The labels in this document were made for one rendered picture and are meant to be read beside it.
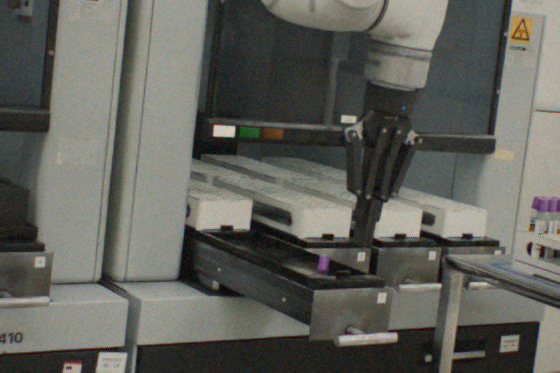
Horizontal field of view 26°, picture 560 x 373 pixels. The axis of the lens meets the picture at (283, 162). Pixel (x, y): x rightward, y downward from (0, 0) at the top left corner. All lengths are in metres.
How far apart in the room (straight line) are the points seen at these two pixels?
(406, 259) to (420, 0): 0.54
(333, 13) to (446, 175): 0.80
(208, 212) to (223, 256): 0.13
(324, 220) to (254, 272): 0.26
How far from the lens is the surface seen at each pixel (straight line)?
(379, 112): 1.70
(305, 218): 1.92
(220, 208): 1.91
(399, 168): 1.74
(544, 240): 1.83
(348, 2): 1.55
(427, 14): 1.66
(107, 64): 1.77
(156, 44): 1.80
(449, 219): 2.11
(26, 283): 1.67
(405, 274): 2.02
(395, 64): 1.67
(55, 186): 1.76
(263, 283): 1.70
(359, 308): 1.65
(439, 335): 1.93
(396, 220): 2.03
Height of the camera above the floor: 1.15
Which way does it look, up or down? 7 degrees down
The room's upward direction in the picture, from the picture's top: 7 degrees clockwise
